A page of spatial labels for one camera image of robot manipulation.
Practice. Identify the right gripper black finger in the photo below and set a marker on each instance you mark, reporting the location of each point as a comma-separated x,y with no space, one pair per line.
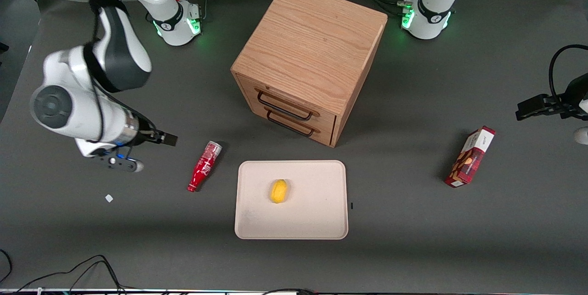
169,139

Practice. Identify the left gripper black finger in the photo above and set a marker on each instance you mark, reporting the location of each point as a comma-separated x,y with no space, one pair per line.
533,106

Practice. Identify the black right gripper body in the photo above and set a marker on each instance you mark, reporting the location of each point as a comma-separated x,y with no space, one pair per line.
148,133

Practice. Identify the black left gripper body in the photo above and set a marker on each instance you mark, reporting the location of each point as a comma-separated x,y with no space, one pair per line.
574,93

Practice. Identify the red coke bottle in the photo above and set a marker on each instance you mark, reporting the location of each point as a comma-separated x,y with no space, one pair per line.
204,166

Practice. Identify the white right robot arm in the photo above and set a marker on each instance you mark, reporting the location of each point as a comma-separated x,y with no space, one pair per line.
73,116

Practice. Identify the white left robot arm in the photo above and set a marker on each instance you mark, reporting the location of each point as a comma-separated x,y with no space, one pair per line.
427,14

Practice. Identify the beige plastic tray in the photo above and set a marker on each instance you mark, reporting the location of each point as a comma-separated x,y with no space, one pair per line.
312,212

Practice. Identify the red snack box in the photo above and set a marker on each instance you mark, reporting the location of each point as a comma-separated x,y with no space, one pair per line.
471,157

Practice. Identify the yellow lemon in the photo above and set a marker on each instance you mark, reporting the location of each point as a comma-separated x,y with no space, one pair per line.
278,191

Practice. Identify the wooden drawer front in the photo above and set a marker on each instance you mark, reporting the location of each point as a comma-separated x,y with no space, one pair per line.
324,136
321,118

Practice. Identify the wooden drawer cabinet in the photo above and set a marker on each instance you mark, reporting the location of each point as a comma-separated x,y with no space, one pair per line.
312,42

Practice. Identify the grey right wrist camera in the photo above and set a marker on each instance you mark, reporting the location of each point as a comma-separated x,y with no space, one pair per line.
115,161

